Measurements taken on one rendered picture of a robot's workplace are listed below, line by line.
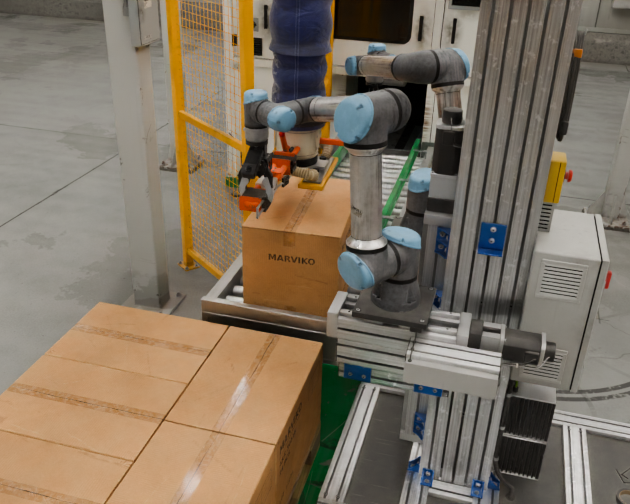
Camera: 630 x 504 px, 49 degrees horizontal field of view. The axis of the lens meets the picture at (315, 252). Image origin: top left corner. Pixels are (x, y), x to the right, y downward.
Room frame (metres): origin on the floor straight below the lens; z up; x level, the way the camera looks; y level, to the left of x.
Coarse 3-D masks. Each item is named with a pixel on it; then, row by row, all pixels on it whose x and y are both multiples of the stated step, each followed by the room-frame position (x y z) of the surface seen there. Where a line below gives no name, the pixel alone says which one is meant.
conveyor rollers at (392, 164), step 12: (348, 156) 4.47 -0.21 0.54; (384, 156) 4.50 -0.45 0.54; (396, 156) 4.48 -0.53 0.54; (336, 168) 4.22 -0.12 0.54; (348, 168) 4.21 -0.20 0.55; (384, 168) 4.24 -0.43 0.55; (396, 168) 4.29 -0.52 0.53; (384, 180) 4.05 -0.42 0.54; (396, 180) 4.04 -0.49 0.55; (384, 192) 3.86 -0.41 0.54; (384, 204) 3.68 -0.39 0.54; (396, 204) 3.67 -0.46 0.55; (240, 288) 2.67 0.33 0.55; (348, 288) 2.72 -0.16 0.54; (240, 300) 2.57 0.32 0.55
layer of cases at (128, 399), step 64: (128, 320) 2.39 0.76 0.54; (192, 320) 2.41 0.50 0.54; (64, 384) 1.97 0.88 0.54; (128, 384) 1.98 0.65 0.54; (192, 384) 1.99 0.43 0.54; (256, 384) 2.00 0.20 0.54; (320, 384) 2.26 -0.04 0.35; (0, 448) 1.65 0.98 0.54; (64, 448) 1.65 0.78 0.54; (128, 448) 1.66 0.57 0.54; (192, 448) 1.67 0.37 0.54; (256, 448) 1.68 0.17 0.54
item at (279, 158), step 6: (276, 156) 2.47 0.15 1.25; (282, 156) 2.47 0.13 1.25; (288, 156) 2.47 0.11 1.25; (294, 156) 2.45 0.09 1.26; (276, 162) 2.41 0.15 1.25; (282, 162) 2.40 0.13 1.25; (288, 162) 2.40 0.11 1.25; (294, 162) 2.43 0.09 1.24; (288, 168) 2.40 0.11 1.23; (294, 168) 2.44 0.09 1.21; (288, 174) 2.40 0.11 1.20
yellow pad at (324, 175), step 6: (318, 156) 2.81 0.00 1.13; (324, 156) 2.75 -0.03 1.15; (330, 162) 2.75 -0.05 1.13; (336, 162) 2.79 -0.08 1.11; (318, 168) 2.61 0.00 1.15; (330, 168) 2.69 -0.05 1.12; (324, 174) 2.61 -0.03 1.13; (330, 174) 2.65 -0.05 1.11; (300, 180) 2.55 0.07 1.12; (306, 180) 2.54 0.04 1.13; (318, 180) 2.55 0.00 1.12; (324, 180) 2.56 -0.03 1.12; (300, 186) 2.52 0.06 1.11; (306, 186) 2.51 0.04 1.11; (312, 186) 2.51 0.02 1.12; (318, 186) 2.50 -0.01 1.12; (324, 186) 2.53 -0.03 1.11
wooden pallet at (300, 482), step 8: (320, 424) 2.27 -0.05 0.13; (312, 440) 2.16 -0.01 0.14; (312, 448) 2.16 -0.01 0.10; (312, 456) 2.16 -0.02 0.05; (304, 464) 2.04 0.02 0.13; (312, 464) 2.16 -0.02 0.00; (304, 472) 2.10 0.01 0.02; (296, 480) 1.94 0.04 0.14; (304, 480) 2.06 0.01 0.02; (296, 488) 2.01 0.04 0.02; (296, 496) 1.97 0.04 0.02
